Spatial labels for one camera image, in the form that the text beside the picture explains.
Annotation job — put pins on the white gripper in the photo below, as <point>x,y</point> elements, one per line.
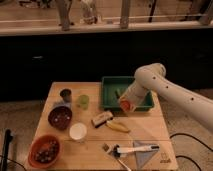
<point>132,97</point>

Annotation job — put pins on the red apple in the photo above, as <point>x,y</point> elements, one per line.
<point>125,105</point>

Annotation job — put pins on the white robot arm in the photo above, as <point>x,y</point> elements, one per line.
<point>152,78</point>

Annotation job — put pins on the green translucent cup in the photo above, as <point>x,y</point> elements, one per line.
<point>83,102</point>

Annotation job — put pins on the white paper cup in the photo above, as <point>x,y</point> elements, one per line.
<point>78,132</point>

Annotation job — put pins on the dark metal cup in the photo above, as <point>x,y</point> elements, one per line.
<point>66,95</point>

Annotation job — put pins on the green pepper in tray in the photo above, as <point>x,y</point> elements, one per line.
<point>118,93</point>

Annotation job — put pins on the green plastic tray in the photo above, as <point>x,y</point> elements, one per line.
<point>109,85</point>

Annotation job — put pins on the blackboard eraser brush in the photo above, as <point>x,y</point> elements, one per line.
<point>101,118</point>

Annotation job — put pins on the yellow banana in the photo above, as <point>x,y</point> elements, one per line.
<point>117,126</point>

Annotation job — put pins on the grey triangular cloth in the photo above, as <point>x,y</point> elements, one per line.
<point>142,157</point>

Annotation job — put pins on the dark brown bowl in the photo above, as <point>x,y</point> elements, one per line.
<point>60,117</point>

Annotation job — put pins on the black stand at left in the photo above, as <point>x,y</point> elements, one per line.
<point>5,150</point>

